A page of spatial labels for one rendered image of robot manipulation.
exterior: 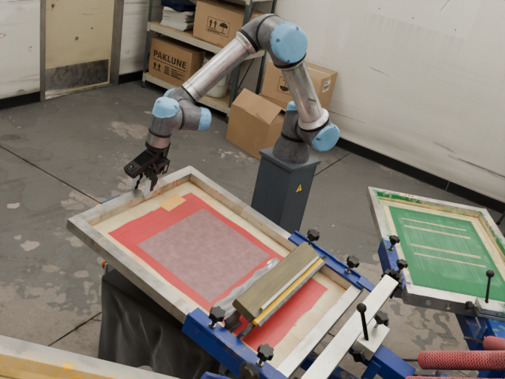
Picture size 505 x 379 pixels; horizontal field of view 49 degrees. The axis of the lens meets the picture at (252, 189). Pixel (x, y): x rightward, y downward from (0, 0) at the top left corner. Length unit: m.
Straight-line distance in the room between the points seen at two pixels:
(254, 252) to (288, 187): 0.43
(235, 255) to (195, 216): 0.22
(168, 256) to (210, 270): 0.14
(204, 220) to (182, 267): 0.26
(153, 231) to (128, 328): 0.33
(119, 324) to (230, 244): 0.45
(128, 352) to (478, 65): 4.04
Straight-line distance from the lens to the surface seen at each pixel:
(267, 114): 4.96
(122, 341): 1.95
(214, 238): 1.86
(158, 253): 1.74
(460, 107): 5.28
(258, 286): 1.59
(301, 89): 1.93
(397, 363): 1.64
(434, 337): 3.59
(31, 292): 3.28
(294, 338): 1.66
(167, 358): 1.82
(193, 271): 1.72
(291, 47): 1.81
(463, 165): 5.40
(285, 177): 2.20
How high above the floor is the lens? 2.10
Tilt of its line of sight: 28 degrees down
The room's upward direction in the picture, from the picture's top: 12 degrees clockwise
